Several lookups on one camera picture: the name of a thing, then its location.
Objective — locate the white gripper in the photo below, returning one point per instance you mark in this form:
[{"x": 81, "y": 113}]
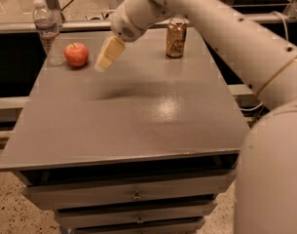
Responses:
[{"x": 122, "y": 25}]

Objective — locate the red apple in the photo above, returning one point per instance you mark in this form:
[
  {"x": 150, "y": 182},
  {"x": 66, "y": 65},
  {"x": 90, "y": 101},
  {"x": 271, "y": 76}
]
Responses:
[{"x": 76, "y": 54}]

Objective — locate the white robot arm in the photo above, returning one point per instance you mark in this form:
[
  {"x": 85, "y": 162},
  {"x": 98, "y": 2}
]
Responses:
[{"x": 266, "y": 184}]

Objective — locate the clear plastic water bottle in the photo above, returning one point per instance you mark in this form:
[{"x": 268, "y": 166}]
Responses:
[{"x": 47, "y": 28}]

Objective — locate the gold soda can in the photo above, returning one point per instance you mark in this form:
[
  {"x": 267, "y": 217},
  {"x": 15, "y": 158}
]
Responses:
[{"x": 176, "y": 35}]

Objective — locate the grey drawer cabinet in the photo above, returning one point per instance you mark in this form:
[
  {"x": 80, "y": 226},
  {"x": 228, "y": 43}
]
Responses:
[{"x": 147, "y": 117}]

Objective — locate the top grey drawer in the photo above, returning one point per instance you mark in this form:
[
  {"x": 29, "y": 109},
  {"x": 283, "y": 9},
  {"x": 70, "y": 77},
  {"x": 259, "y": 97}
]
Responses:
[{"x": 90, "y": 194}]

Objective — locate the grey drawer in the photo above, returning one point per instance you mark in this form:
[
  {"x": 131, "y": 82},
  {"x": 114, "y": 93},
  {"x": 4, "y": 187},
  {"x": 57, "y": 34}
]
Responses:
[
  {"x": 173, "y": 226},
  {"x": 90, "y": 194},
  {"x": 137, "y": 215}
]

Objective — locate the middle grey drawer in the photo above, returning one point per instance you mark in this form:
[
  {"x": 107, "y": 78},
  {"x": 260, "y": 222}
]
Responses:
[{"x": 137, "y": 215}]

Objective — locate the bottom grey drawer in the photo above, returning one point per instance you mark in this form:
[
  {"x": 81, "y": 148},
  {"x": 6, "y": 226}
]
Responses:
[{"x": 173, "y": 226}]

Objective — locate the metal guard rail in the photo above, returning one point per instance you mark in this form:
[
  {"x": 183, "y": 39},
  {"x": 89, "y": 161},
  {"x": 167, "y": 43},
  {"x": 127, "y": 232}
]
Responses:
[{"x": 91, "y": 25}]

